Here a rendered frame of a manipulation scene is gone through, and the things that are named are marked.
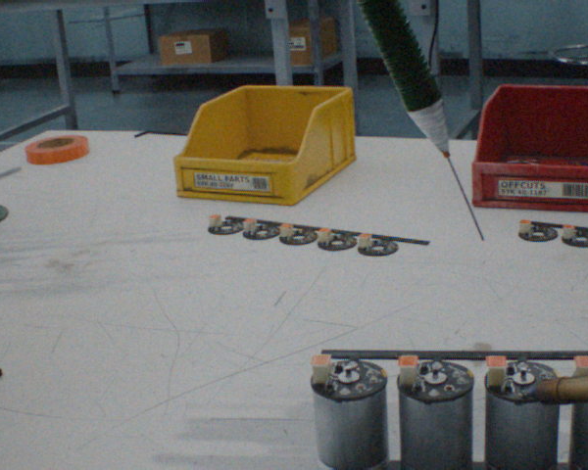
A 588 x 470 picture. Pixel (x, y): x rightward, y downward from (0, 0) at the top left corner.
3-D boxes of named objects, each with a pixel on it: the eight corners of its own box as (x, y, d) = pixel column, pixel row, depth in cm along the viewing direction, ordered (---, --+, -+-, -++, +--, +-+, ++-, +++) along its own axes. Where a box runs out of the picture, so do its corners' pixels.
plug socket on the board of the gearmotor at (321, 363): (336, 384, 30) (335, 365, 30) (310, 384, 31) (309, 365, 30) (340, 372, 31) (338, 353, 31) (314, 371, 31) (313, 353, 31)
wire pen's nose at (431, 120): (425, 152, 27) (405, 106, 27) (460, 137, 27) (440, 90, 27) (428, 164, 26) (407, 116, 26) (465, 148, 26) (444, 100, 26)
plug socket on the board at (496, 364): (513, 386, 29) (513, 367, 29) (485, 386, 30) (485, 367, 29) (512, 373, 30) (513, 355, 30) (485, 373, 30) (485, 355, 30)
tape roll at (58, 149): (102, 151, 87) (101, 138, 86) (48, 167, 83) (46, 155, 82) (67, 143, 90) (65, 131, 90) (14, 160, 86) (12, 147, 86)
